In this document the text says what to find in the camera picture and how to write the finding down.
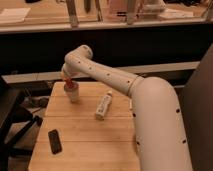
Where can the white plastic bottle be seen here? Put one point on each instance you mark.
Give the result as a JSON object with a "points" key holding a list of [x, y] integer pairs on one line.
{"points": [[103, 106]]}

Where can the white ceramic cup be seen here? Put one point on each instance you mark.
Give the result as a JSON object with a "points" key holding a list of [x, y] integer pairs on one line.
{"points": [[72, 92]]}

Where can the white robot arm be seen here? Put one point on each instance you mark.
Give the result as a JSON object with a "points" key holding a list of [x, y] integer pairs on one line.
{"points": [[159, 128]]}

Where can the dark panel at right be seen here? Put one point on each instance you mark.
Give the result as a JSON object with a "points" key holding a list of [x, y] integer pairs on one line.
{"points": [[197, 107]]}

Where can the white paper sheet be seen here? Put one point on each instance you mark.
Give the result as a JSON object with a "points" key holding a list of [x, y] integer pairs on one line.
{"points": [[13, 15]]}

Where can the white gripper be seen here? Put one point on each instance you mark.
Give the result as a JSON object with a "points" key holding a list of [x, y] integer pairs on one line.
{"points": [[65, 76]]}

